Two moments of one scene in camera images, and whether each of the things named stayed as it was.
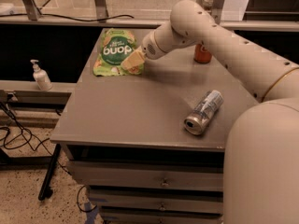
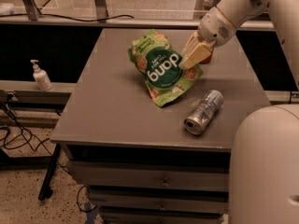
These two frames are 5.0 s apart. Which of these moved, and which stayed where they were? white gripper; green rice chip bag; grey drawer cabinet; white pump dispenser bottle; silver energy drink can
Moved: green rice chip bag; white gripper
Stayed: white pump dispenser bottle; grey drawer cabinet; silver energy drink can
